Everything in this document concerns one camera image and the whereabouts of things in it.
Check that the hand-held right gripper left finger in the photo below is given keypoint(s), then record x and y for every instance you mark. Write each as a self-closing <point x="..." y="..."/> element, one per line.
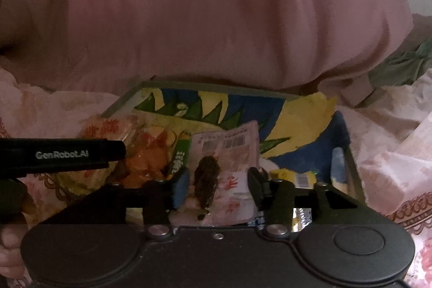
<point x="181" y="187"/>

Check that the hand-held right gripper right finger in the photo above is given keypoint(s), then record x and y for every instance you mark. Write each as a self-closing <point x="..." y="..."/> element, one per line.
<point x="255" y="188"/>

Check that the green stick snack packet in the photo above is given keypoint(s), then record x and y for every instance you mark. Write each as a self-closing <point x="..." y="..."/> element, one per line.
<point x="179" y="156"/>

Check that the pink white snack packet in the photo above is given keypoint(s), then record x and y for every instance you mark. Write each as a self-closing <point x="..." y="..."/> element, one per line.
<point x="233" y="166"/>

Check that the clear rice cracker packet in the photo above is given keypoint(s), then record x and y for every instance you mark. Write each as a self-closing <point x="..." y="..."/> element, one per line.
<point x="98" y="132"/>

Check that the orange snack packet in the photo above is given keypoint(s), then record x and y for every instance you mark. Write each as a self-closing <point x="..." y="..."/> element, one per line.
<point x="148" y="156"/>

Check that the grey cardboard box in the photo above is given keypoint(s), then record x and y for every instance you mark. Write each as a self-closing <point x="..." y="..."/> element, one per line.
<point x="354" y="173"/>

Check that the person's left hand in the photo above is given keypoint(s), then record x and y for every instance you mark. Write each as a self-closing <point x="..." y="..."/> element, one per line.
<point x="10" y="251"/>

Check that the colourful printed paper liner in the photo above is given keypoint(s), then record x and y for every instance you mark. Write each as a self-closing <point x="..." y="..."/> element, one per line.
<point x="297" y="126"/>

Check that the pink pillow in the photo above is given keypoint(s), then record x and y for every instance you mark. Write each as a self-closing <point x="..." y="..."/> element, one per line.
<point x="202" y="11"/>

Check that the green cloth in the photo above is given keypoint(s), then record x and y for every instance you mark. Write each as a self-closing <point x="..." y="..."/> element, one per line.
<point x="405" y="67"/>

